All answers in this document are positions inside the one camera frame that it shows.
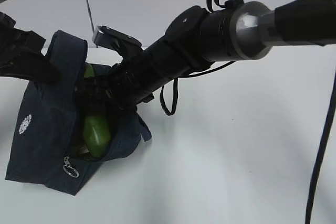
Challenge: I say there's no green cucumber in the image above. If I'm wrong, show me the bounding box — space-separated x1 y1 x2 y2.
82 64 112 158

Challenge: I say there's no dark blue fabric lunch bag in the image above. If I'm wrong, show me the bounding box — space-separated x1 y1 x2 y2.
5 30 152 195

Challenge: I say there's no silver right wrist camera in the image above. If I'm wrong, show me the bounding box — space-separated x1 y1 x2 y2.
92 26 142 51

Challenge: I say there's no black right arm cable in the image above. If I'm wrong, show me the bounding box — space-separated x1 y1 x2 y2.
159 0 336 224

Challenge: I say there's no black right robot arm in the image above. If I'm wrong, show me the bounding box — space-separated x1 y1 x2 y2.
81 0 335 110

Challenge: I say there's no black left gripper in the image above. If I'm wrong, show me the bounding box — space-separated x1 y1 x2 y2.
1 19 60 84

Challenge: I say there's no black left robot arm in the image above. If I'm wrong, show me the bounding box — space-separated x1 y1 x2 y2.
1 12 60 84

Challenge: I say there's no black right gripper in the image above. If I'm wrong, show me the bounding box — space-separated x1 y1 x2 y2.
83 63 154 116

